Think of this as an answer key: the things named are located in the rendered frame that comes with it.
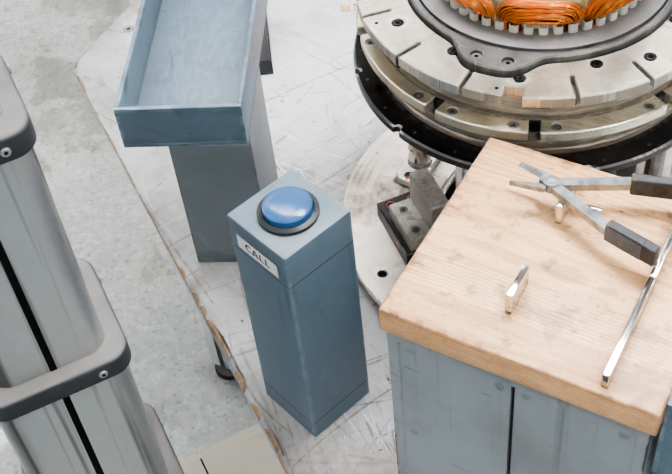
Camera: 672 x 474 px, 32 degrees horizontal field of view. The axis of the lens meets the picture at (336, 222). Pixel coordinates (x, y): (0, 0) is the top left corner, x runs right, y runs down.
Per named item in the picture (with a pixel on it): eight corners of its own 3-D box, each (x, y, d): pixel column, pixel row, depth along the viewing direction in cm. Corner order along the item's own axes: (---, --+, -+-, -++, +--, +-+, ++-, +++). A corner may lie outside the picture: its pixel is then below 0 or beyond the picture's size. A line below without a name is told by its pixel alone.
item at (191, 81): (205, 148, 134) (157, -62, 113) (297, 145, 133) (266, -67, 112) (175, 318, 117) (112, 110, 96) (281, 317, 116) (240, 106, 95)
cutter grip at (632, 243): (658, 261, 79) (661, 245, 78) (651, 268, 79) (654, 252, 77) (609, 233, 81) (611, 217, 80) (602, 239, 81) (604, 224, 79)
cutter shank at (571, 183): (630, 182, 83) (631, 176, 83) (631, 190, 83) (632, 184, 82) (545, 183, 84) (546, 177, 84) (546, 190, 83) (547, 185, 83)
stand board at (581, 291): (741, 236, 85) (746, 214, 83) (655, 438, 74) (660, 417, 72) (489, 157, 92) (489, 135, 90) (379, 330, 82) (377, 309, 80)
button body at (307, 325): (320, 350, 113) (292, 167, 94) (370, 392, 109) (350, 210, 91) (266, 393, 110) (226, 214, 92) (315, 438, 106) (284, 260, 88)
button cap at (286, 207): (290, 184, 93) (288, 176, 92) (323, 209, 91) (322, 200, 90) (252, 211, 91) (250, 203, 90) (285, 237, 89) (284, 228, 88)
